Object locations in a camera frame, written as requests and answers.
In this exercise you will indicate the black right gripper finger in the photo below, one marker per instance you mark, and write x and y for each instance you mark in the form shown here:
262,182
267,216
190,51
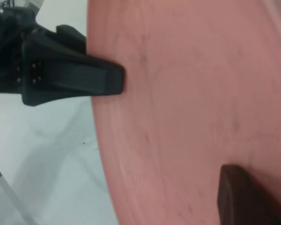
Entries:
238,201

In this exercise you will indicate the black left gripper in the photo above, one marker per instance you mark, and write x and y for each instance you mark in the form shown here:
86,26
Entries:
7,58

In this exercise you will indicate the pink round plate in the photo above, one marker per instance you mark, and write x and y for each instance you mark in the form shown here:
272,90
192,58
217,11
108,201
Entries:
189,105

